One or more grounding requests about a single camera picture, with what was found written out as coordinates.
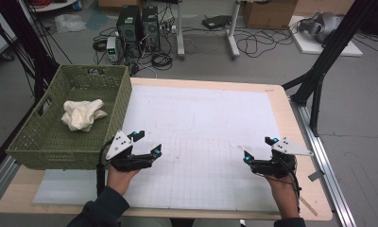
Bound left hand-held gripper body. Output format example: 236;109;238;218
105;130;154;173

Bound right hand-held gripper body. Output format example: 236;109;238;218
250;137;314;179

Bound cream cloth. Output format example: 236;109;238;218
60;98;109;132

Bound green woven basket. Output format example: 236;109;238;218
6;64;133;171

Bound person's left hand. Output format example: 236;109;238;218
106;166;141;196

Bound person's right hand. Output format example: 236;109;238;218
266;171;300;219

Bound grey tape piece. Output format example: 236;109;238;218
307;169;326;183

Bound white grid mat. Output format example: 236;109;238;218
32;84;300;212

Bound small white power supply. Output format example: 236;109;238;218
105;36;119;62

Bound white floor board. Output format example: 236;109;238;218
289;15;364;58

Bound large black computer tower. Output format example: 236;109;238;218
115;5;143;59

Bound slim black computer tower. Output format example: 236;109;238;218
142;6;162;53

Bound white table leg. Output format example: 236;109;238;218
226;0;242;60
176;0;186;61

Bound large cardboard box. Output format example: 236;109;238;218
242;0;299;30

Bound grey rounded device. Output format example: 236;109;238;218
299;11;344;44

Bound clear plastic bag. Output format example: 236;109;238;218
54;13;88;34

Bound flat black device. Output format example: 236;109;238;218
201;14;232;30

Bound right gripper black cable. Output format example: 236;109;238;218
280;157;303;212

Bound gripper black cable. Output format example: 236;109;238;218
280;157;303;212
95;140;114;198

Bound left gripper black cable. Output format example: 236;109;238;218
95;140;114;198

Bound coiled black cable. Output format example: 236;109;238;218
149;51;174;71

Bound loose black floor cables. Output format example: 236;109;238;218
233;27;293;59

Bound black stand frame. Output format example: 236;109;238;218
282;0;378;138
0;0;60;102

